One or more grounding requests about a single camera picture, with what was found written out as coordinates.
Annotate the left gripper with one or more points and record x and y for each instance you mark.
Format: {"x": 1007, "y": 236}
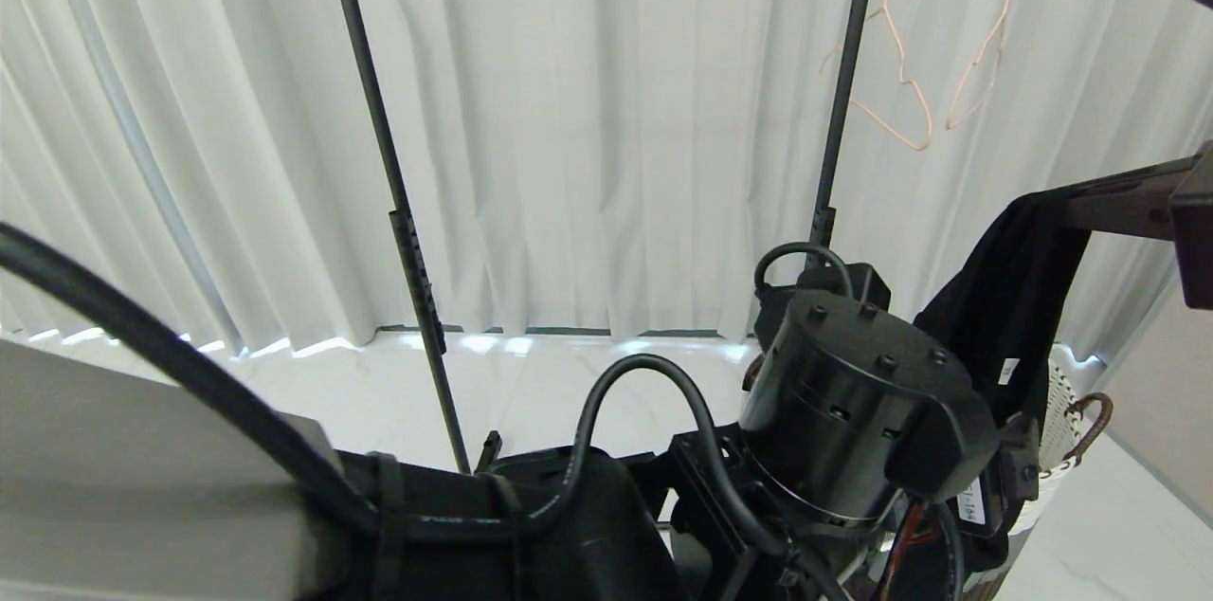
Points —
{"x": 1019, "y": 459}

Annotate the black t-shirt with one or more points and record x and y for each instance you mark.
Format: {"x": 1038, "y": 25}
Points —
{"x": 1004, "y": 298}

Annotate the pink clothes hanger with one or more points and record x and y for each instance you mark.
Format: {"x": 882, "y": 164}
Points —
{"x": 900, "y": 61}
{"x": 986, "y": 46}

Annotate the white laundry basket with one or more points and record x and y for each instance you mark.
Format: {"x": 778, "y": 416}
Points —
{"x": 1061, "y": 430}

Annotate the white curtain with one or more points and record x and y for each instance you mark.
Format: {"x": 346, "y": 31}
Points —
{"x": 588, "y": 127}

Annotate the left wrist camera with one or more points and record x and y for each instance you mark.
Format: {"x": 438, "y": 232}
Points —
{"x": 858, "y": 283}

